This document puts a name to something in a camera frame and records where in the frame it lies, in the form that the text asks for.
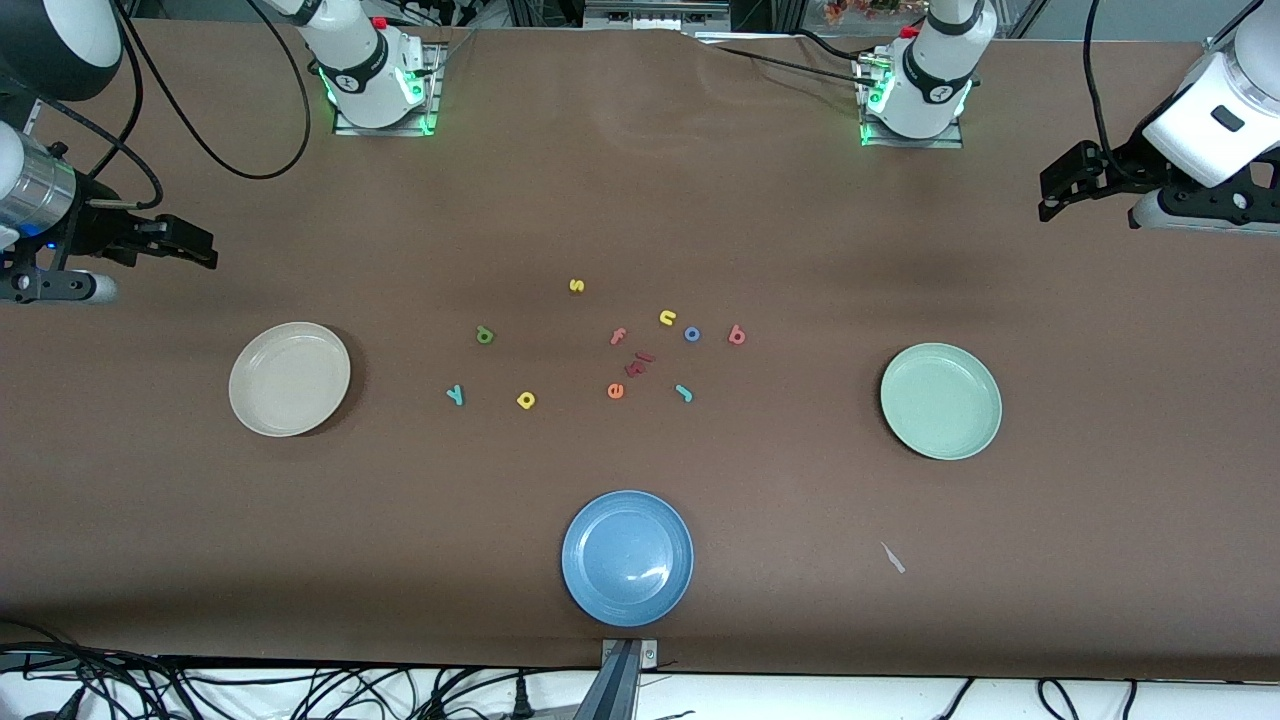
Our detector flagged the beige brown plate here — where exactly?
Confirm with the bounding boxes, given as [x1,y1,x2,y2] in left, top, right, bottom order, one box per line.
[228,321,353,438]

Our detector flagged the light green plate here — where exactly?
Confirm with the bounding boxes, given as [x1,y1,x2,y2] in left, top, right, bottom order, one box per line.
[880,342,1004,462]

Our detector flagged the orange artificial flowers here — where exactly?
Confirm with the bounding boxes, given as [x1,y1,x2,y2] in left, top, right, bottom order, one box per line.
[822,0,926,23]

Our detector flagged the brown table cover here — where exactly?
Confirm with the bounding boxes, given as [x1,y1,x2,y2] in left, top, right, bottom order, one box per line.
[0,18,1280,683]

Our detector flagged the blue plate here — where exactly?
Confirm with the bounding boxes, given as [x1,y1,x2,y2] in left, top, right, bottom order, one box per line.
[561,489,695,629]

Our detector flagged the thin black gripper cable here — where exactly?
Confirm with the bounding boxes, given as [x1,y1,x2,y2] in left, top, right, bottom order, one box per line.
[25,90,166,208]

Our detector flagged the black hanging arm cable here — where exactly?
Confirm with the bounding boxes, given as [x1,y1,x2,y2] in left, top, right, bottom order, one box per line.
[1083,0,1116,186]

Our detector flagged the long looped black cable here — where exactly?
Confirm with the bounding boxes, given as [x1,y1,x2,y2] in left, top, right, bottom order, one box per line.
[115,0,313,181]

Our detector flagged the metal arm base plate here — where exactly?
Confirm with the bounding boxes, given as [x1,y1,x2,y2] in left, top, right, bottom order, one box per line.
[858,50,966,150]
[333,40,443,138]

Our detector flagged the black cable across table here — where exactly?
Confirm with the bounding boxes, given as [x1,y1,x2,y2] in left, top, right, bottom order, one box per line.
[700,30,881,87]

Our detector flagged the tangled black cables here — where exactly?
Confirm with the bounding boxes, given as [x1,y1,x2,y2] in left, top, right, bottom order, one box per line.
[0,620,561,720]

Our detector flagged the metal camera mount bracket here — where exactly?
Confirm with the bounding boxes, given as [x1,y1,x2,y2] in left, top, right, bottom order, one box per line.
[570,638,661,720]

